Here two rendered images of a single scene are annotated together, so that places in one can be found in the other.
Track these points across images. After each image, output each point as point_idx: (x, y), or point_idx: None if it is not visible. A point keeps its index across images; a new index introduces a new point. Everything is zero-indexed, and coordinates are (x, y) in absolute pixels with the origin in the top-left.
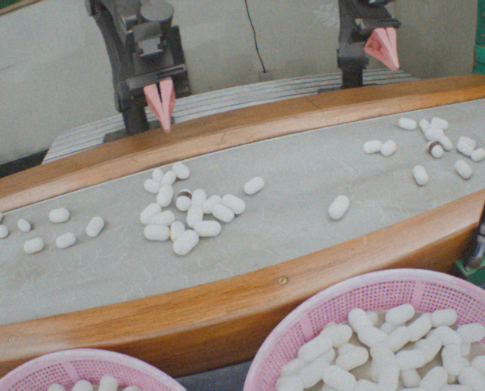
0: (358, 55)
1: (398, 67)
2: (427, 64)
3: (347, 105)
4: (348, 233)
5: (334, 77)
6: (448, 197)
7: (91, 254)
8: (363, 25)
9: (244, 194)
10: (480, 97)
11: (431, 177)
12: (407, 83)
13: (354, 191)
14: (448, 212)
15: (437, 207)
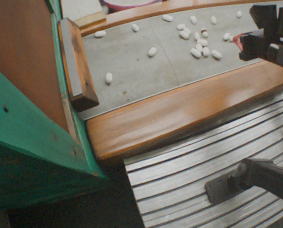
0: (251, 158)
1: (232, 36)
2: None
3: (250, 69)
4: (233, 9)
5: (244, 225)
6: (202, 13)
7: None
8: (262, 30)
9: None
10: (131, 104)
11: (207, 22)
12: (209, 110)
13: (236, 22)
14: (207, 0)
15: (210, 2)
